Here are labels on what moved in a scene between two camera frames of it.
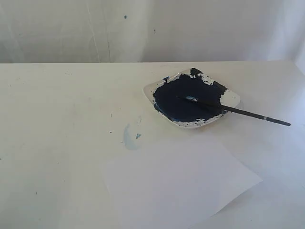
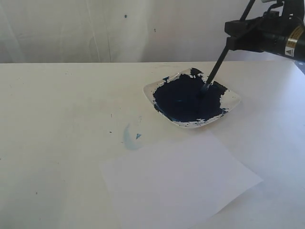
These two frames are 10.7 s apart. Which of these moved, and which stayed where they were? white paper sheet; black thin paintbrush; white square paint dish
Moved: black thin paintbrush
Stayed: white square paint dish; white paper sheet
